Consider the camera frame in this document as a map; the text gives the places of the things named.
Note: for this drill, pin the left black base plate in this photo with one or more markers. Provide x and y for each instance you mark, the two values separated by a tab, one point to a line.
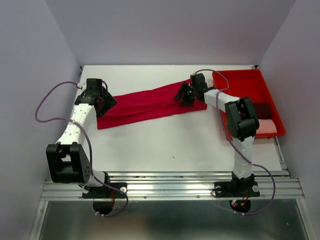
101	192

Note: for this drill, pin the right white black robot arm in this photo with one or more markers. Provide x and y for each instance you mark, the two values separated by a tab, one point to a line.
240	129

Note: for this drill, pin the red plastic bin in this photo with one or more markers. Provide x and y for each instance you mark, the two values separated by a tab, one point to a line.
249	83

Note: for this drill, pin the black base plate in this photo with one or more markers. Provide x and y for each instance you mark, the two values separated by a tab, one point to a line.
101	192
231	190

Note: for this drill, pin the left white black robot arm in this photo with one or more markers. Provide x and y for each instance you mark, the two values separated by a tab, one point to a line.
67	160

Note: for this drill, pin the dark maroon rolled t-shirt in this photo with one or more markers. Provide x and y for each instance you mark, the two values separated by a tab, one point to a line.
263	110

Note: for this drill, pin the pink rolled t-shirt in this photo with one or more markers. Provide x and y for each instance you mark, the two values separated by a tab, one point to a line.
266	126

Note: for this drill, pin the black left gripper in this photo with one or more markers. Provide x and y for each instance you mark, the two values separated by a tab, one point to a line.
110	102

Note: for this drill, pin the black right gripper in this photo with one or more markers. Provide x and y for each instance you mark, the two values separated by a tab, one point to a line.
184	100

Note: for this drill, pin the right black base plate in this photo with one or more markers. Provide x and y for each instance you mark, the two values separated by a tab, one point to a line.
231	190

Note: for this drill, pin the red t-shirt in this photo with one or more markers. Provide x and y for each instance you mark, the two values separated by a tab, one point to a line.
146	105

